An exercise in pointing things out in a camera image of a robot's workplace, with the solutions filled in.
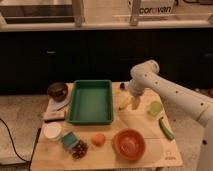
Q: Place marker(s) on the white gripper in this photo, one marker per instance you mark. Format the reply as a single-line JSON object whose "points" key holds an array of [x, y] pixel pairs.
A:
{"points": [[135, 90]]}

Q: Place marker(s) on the yellow banana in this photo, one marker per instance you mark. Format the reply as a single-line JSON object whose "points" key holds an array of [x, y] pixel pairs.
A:
{"points": [[125, 103]]}

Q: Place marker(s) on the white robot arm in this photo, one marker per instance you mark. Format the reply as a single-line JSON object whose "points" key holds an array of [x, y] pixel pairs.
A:
{"points": [[198, 106]]}

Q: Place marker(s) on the red bowl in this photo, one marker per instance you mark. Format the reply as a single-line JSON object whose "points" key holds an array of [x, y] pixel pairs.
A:
{"points": [[129, 144]]}

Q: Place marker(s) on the dark brown bowl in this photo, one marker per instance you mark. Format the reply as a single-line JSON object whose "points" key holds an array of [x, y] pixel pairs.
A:
{"points": [[58, 91]]}

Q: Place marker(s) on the black-headed brush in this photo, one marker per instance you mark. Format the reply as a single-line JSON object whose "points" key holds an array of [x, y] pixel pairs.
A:
{"points": [[124, 86]]}

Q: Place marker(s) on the light green cup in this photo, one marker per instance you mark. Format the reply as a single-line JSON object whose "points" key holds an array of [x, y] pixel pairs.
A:
{"points": [[155, 108]]}

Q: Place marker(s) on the green cucumber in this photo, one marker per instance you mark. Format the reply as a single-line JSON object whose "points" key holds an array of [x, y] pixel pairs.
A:
{"points": [[165, 130]]}

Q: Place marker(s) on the green plastic tray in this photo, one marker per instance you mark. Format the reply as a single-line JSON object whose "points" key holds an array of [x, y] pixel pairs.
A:
{"points": [[91, 103]]}

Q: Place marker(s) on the orange fruit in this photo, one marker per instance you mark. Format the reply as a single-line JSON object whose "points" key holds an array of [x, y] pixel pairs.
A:
{"points": [[98, 139]]}

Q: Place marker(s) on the knife on board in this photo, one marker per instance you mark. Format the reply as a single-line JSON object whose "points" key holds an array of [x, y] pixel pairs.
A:
{"points": [[60, 107]]}

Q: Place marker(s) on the dark grape bunch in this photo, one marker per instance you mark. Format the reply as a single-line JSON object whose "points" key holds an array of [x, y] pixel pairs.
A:
{"points": [[79, 150]]}

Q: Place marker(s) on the teal sponge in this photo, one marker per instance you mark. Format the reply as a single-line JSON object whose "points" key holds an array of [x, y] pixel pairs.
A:
{"points": [[69, 140]]}

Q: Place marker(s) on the wooden block brush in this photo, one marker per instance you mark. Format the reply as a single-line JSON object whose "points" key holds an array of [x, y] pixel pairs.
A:
{"points": [[53, 116]]}

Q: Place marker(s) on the white caravan box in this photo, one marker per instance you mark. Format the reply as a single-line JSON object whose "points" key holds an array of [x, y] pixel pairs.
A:
{"points": [[156, 7]]}

